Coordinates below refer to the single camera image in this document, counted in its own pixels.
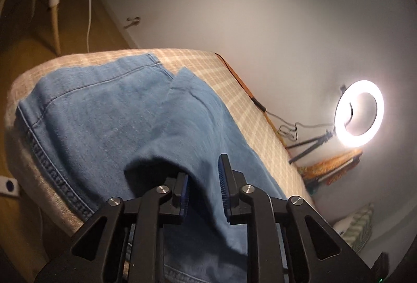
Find folded black tripod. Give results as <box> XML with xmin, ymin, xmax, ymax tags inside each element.
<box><xmin>298</xmin><ymin>151</ymin><xmax>363</xmax><ymax>195</ymax></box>

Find black ring light cable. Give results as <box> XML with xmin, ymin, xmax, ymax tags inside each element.
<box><xmin>252</xmin><ymin>97</ymin><xmax>336</xmax><ymax>140</ymax></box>

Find white wall socket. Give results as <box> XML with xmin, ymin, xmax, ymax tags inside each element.
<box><xmin>0</xmin><ymin>175</ymin><xmax>20</xmax><ymax>198</ymax></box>

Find green striped white pillow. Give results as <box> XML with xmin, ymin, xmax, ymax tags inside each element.
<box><xmin>333</xmin><ymin>202</ymin><xmax>374</xmax><ymax>254</ymax></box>

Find light blue denim jeans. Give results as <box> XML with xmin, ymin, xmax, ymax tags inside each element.
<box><xmin>16</xmin><ymin>54</ymin><xmax>284</xmax><ymax>282</ymax></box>

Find orange patterned cloth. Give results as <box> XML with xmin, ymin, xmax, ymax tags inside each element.
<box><xmin>297</xmin><ymin>149</ymin><xmax>363</xmax><ymax>186</ymax></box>

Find small black tripod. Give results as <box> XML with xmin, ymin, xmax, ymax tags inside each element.
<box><xmin>286</xmin><ymin>131</ymin><xmax>335</xmax><ymax>164</ymax></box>

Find plaid beige bed cover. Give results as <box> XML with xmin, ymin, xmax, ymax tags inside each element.
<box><xmin>4</xmin><ymin>49</ymin><xmax>313</xmax><ymax>234</ymax></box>

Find bright ring light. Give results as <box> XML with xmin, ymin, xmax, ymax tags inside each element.
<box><xmin>334</xmin><ymin>80</ymin><xmax>384</xmax><ymax>148</ymax></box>

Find metal door stopper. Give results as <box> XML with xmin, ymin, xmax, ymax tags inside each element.
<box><xmin>124</xmin><ymin>16</ymin><xmax>141</xmax><ymax>29</ymax></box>

